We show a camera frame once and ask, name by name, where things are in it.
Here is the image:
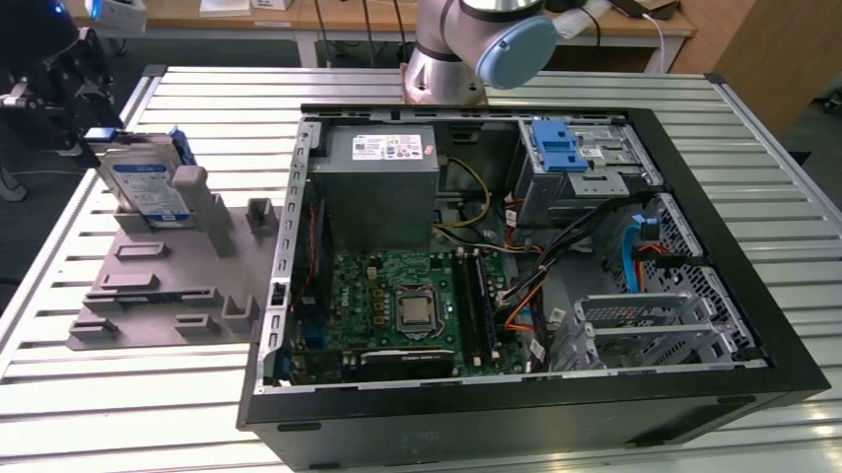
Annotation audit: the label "hard disk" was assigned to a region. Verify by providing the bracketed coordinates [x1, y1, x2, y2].
[85, 125, 199, 231]

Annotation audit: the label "blue SATA wire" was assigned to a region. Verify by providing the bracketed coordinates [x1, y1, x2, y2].
[617, 214, 660, 297]

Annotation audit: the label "metal disk bay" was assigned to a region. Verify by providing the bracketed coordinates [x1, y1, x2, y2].
[549, 290, 752, 373]

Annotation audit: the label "wooden desk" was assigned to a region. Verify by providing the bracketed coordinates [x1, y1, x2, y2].
[69, 0, 700, 75]

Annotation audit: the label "grey parts rack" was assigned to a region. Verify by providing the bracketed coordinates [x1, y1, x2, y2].
[65, 165, 289, 352]

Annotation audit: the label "grey power supply unit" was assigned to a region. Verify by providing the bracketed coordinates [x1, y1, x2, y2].
[309, 122, 441, 255]

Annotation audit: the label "green motherboard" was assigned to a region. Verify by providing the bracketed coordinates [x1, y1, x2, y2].
[286, 248, 528, 383]

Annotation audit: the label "silver CPU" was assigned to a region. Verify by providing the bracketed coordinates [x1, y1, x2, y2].
[400, 294, 434, 326]

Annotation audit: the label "CPU socket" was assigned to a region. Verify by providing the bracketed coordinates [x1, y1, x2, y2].
[393, 283, 441, 341]

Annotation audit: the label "black RAM slot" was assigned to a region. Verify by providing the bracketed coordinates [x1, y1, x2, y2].
[473, 248, 504, 366]
[453, 248, 482, 366]

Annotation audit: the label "blue drive bay latch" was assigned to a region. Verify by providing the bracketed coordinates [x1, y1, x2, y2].
[529, 120, 594, 173]

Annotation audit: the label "black graphics card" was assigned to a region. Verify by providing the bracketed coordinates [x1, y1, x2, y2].
[341, 347, 456, 383]

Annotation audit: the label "white plastic device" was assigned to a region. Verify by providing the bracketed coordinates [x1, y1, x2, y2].
[552, 0, 613, 38]

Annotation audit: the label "metal optical drive cage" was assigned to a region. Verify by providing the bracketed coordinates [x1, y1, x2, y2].
[513, 117, 664, 231]

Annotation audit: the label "black PC case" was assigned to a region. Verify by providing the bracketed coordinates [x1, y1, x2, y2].
[235, 102, 832, 469]

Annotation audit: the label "brown wooden cabinet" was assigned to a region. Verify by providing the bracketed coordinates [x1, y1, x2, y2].
[674, 0, 842, 139]

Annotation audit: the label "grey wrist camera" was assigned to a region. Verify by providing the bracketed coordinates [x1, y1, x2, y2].
[0, 81, 35, 114]

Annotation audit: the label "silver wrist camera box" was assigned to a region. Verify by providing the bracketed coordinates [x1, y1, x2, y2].
[85, 0, 150, 35]

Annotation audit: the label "square brown base plate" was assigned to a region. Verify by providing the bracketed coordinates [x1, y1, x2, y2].
[401, 91, 493, 107]

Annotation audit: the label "yellow wires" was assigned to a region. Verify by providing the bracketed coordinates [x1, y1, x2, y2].
[433, 156, 496, 231]

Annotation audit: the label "black white wire bundle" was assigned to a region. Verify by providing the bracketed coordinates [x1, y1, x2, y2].
[430, 224, 532, 255]

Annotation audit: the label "black cable bundle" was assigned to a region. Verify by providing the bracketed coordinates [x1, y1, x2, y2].
[510, 194, 660, 302]

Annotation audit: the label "orange wires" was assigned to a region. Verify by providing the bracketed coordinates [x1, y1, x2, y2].
[504, 275, 552, 339]

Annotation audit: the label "white desk cable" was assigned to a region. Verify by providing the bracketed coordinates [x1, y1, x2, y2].
[648, 14, 686, 75]

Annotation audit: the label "black power connector wire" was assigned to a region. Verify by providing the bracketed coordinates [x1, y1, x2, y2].
[634, 243, 709, 270]

